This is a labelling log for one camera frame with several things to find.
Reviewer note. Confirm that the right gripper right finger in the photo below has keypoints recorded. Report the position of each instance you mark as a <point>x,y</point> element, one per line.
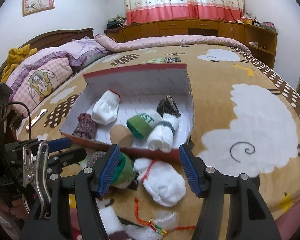
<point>249,216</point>

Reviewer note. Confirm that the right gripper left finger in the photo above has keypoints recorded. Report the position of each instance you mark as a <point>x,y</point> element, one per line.
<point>88,185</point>

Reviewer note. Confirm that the green white sock roll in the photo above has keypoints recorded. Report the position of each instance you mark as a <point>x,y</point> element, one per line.
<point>124,173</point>

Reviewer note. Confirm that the maroon knitted sock roll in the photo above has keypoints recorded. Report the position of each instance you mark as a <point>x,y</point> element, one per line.
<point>86,127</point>

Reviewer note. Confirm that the tan makeup sponge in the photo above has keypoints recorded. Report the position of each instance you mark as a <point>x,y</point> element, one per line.
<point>121,136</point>

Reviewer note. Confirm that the white red-trimmed mitten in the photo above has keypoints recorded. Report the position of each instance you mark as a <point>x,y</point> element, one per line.
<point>105,109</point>
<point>165,185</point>

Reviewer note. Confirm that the white sock with string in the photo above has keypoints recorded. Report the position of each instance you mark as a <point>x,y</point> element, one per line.
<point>157,228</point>

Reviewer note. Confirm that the white grey-banded sock roll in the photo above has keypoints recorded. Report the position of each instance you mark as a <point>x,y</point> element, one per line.
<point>162,136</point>

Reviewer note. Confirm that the dark patterned sock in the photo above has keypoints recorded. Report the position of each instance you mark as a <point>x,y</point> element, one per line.
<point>168,105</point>

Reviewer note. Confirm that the white purple-banded sock roll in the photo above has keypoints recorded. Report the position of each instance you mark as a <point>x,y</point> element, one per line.
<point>110,221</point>

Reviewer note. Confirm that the metal spring clip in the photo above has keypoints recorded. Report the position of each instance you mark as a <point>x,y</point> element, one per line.
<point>34,178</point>

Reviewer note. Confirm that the red cardboard box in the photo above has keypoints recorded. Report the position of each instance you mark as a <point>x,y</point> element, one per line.
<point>141,87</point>

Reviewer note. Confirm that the pink checked pillow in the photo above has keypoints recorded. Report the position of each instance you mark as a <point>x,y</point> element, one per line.
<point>33,85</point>

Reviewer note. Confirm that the yellow knitted cloth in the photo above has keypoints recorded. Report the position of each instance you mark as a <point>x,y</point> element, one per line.
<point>15,57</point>

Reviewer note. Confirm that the purple ruffled pillow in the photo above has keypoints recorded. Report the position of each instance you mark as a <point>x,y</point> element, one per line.
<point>83,52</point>

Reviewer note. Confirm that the wooden headboard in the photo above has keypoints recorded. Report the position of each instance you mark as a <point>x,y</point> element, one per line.
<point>48,46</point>

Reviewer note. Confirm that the pink folded quilt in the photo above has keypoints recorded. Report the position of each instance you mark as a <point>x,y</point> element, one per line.
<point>165,41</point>

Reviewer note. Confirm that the folded clothes pile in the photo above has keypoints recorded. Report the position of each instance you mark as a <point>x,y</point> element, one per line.
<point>117,22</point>

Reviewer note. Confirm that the wooden low cabinet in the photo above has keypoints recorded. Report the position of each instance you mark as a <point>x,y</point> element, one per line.
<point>262,42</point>

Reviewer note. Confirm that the pink white curtain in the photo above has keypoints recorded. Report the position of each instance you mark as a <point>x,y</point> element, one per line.
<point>143,11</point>

